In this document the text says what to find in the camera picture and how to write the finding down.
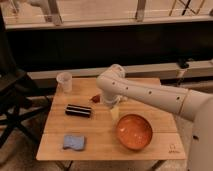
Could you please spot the black whiteboard eraser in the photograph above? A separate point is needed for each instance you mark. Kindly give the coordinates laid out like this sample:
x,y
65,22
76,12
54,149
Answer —
x,y
76,110

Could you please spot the black office chair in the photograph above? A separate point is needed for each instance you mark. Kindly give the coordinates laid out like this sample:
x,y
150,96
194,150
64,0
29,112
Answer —
x,y
12,97

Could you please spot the orange bowl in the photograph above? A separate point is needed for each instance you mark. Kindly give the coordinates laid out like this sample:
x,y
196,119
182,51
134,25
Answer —
x,y
134,132

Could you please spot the translucent yellowish pusher tool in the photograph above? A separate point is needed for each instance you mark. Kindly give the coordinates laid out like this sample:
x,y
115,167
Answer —
x,y
115,113

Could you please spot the wooden folding table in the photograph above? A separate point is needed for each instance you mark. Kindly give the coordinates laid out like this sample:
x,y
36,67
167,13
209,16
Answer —
x,y
101,145

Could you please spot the clear plastic cup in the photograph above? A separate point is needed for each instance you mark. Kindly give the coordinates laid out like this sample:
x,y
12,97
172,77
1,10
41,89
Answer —
x,y
64,79

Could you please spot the red-brown sausage toy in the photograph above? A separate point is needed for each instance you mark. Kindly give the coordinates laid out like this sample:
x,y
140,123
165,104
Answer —
x,y
95,99

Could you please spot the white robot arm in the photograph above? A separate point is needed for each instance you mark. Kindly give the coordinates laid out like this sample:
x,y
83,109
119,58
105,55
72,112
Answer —
x,y
191,105

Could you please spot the blue sponge cloth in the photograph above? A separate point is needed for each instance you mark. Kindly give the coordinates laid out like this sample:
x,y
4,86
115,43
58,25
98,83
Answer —
x,y
76,143

